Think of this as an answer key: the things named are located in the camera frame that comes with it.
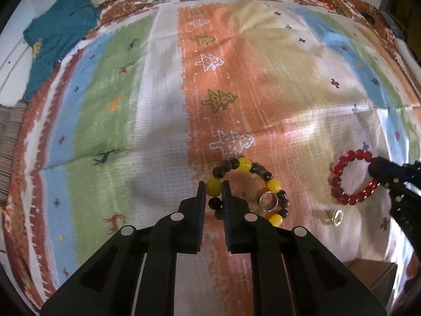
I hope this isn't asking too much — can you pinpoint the yellow and brown bead bracelet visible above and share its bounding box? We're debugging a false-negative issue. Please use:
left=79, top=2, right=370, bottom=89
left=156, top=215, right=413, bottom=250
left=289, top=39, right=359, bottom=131
left=205, top=157, right=290, bottom=228

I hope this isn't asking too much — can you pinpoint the red bead bracelet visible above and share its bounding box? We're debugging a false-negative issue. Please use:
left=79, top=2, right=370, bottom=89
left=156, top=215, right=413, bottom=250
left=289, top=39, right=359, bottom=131
left=327, top=149, right=379, bottom=206

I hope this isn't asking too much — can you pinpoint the small clear gold trinket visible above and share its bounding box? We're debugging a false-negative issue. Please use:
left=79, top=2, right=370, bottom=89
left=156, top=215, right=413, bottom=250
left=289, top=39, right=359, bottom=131
left=330, top=209, right=344, bottom=227

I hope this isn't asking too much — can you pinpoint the brown wooden box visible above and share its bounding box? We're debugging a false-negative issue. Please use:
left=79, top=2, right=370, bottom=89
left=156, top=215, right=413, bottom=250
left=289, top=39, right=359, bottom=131
left=345, top=259, right=398, bottom=308

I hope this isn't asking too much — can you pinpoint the colourful striped patterned blanket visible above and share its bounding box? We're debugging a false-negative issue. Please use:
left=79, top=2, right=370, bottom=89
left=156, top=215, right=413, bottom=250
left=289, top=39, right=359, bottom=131
left=1, top=0, right=420, bottom=315

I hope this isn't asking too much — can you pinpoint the striped woven fabric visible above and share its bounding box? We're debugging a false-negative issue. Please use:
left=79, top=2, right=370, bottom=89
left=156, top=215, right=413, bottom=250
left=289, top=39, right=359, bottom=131
left=0, top=101, right=28, bottom=209

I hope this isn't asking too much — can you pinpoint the teal blue cloth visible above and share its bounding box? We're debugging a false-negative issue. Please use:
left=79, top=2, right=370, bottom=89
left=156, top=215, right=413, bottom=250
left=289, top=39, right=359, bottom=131
left=23, top=0, right=100, bottom=102

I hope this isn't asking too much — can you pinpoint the silver ring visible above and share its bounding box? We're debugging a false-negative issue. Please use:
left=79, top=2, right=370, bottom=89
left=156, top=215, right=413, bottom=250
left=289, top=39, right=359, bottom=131
left=258, top=190, right=279, bottom=212

